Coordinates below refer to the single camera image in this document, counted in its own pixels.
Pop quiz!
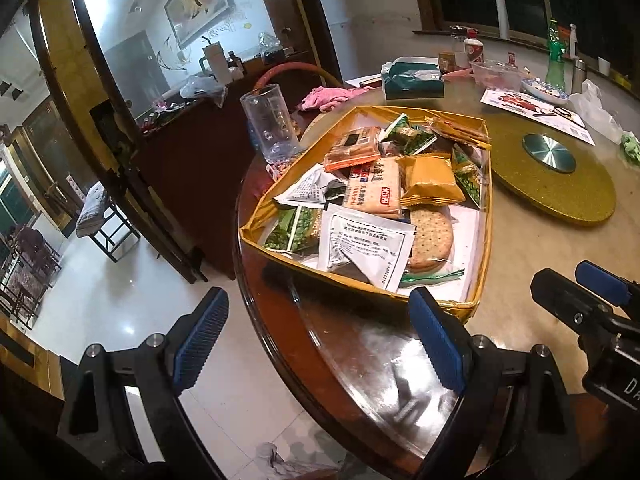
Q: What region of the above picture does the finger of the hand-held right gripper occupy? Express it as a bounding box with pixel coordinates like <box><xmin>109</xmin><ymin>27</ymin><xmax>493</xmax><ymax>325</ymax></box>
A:
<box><xmin>575</xmin><ymin>260</ymin><xmax>640</xmax><ymax>306</ymax></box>
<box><xmin>531</xmin><ymin>268</ymin><xmax>640</xmax><ymax>346</ymax></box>

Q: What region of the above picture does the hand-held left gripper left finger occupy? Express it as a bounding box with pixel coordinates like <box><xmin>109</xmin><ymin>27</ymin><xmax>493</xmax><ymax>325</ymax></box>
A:
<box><xmin>57</xmin><ymin>286</ymin><xmax>231</xmax><ymax>480</ymax></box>

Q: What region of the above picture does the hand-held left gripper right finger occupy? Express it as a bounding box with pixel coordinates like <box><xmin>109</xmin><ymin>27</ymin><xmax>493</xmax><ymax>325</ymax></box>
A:
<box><xmin>407</xmin><ymin>287</ymin><xmax>583</xmax><ymax>480</ymax></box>

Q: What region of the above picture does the clear round cracker packet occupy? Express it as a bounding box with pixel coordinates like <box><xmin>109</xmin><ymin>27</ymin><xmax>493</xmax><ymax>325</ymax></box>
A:
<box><xmin>400</xmin><ymin>205</ymin><xmax>466</xmax><ymax>288</ymax></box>

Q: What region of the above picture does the yellow cardboard box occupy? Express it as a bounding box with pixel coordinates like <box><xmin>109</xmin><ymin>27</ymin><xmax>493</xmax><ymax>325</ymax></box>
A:
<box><xmin>240</xmin><ymin>105</ymin><xmax>496</xmax><ymax>323</ymax></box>

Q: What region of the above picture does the large white paper sachet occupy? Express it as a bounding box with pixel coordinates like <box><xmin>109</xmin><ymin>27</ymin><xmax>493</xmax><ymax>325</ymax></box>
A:
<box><xmin>317</xmin><ymin>203</ymin><xmax>416</xmax><ymax>293</ymax></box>

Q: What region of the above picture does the green pea snack packet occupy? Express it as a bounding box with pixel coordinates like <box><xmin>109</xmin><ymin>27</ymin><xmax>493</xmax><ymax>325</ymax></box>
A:
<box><xmin>382</xmin><ymin>114</ymin><xmax>412</xmax><ymax>147</ymax></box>
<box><xmin>295</xmin><ymin>205</ymin><xmax>324</xmax><ymax>251</ymax></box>
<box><xmin>451</xmin><ymin>145</ymin><xmax>483</xmax><ymax>203</ymax></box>
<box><xmin>264</xmin><ymin>207</ymin><xmax>302</xmax><ymax>252</ymax></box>
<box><xmin>406</xmin><ymin>127</ymin><xmax>438</xmax><ymax>157</ymax></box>

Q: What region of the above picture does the yellow snack packet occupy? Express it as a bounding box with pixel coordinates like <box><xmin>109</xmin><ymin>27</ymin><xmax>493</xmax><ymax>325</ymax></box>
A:
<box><xmin>397</xmin><ymin>152</ymin><xmax>467</xmax><ymax>207</ymax></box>

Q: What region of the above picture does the small white paper sachet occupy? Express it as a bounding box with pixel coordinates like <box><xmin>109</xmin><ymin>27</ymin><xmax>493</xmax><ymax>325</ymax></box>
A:
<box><xmin>274</xmin><ymin>162</ymin><xmax>348</xmax><ymax>208</ymax></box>

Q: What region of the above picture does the orange snack packet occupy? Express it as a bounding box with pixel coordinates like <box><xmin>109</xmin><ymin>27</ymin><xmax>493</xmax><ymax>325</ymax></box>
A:
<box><xmin>427</xmin><ymin>116</ymin><xmax>491</xmax><ymax>151</ymax></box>

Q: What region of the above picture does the orange barcode cracker packet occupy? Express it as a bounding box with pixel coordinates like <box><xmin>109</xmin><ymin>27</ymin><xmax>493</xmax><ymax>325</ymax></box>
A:
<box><xmin>324</xmin><ymin>126</ymin><xmax>382</xmax><ymax>172</ymax></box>

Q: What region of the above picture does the gold glitter turntable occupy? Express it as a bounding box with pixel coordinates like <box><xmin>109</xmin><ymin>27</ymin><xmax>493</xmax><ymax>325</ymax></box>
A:
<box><xmin>482</xmin><ymin>112</ymin><xmax>616</xmax><ymax>223</ymax></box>

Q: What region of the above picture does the black stool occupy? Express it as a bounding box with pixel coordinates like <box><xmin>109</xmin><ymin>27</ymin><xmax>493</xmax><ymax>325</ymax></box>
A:
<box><xmin>87</xmin><ymin>200</ymin><xmax>142</xmax><ymax>263</ymax></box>

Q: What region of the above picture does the green cloth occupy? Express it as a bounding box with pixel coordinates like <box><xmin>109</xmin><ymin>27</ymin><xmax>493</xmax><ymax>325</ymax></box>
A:
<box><xmin>620</xmin><ymin>131</ymin><xmax>640</xmax><ymax>166</ymax></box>

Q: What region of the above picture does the dark wooden cabinet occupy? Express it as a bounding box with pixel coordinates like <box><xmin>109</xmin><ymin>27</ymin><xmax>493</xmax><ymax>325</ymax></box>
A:
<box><xmin>131</xmin><ymin>50</ymin><xmax>311</xmax><ymax>283</ymax></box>

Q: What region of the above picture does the white plastic bag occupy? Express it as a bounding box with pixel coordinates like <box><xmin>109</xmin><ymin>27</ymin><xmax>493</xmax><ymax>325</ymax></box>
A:
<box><xmin>570</xmin><ymin>79</ymin><xmax>623</xmax><ymax>143</ymax></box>

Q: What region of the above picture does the grey folded cloth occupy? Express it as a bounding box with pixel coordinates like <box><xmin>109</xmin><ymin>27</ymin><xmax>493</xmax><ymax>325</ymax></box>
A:
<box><xmin>75</xmin><ymin>181</ymin><xmax>108</xmax><ymax>238</ymax></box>

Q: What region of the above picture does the blue patterned plate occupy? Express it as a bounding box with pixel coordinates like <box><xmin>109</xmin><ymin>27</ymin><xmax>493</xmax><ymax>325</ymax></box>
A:
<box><xmin>520</xmin><ymin>78</ymin><xmax>570</xmax><ymax>102</ymax></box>

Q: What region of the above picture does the printed paper leaflet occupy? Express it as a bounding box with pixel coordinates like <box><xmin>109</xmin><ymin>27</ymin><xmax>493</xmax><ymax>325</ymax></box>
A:
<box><xmin>480</xmin><ymin>87</ymin><xmax>596</xmax><ymax>143</ymax></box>

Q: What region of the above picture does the clear glass pitcher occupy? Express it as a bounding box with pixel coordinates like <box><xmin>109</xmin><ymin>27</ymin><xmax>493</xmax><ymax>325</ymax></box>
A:
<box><xmin>240</xmin><ymin>83</ymin><xmax>303</xmax><ymax>165</ymax></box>

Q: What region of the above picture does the green plastic bottle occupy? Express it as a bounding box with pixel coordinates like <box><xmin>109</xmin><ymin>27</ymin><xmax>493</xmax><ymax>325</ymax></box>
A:
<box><xmin>545</xmin><ymin>19</ymin><xmax>568</xmax><ymax>92</ymax></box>

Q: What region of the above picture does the clear plastic container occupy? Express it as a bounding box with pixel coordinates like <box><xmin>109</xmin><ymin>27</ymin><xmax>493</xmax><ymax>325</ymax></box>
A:
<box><xmin>470</xmin><ymin>59</ymin><xmax>523</xmax><ymax>93</ymax></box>

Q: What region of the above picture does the clear plastic bag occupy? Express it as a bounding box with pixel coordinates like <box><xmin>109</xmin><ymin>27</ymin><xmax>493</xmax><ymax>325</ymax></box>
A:
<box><xmin>180</xmin><ymin>75</ymin><xmax>228</xmax><ymax>108</ymax></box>

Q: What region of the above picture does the green tissue box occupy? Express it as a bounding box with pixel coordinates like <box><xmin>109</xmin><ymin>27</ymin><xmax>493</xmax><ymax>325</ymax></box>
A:
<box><xmin>381</xmin><ymin>57</ymin><xmax>446</xmax><ymax>101</ymax></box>

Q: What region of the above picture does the red and white bottle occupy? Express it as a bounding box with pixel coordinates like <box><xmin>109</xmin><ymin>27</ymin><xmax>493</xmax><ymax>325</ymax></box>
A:
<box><xmin>462</xmin><ymin>30</ymin><xmax>483</xmax><ymax>68</ymax></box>

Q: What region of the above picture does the pink cloth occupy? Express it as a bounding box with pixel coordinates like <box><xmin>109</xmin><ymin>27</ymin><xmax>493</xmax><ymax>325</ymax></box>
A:
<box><xmin>298</xmin><ymin>86</ymin><xmax>373</xmax><ymax>113</ymax></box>

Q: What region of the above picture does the white jug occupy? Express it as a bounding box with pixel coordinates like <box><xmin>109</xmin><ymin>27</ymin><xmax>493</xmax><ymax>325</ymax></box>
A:
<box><xmin>199</xmin><ymin>42</ymin><xmax>233</xmax><ymax>86</ymax></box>

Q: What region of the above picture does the glass jar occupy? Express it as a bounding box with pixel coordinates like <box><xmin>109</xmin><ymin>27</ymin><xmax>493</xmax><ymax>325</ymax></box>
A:
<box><xmin>449</xmin><ymin>25</ymin><xmax>467</xmax><ymax>68</ymax></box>

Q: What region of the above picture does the white paper roll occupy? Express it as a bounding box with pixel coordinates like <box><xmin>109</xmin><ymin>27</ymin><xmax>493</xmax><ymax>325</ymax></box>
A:
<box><xmin>495</xmin><ymin>0</ymin><xmax>511</xmax><ymax>40</ymax></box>

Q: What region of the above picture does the red hoop chair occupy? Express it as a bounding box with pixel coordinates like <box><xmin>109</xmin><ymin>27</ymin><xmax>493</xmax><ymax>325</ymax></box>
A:
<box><xmin>252</xmin><ymin>62</ymin><xmax>343</xmax><ymax>96</ymax></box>

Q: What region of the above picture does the framed picture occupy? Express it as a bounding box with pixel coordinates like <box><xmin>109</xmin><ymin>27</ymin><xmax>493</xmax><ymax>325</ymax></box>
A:
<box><xmin>164</xmin><ymin>0</ymin><xmax>236</xmax><ymax>50</ymax></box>

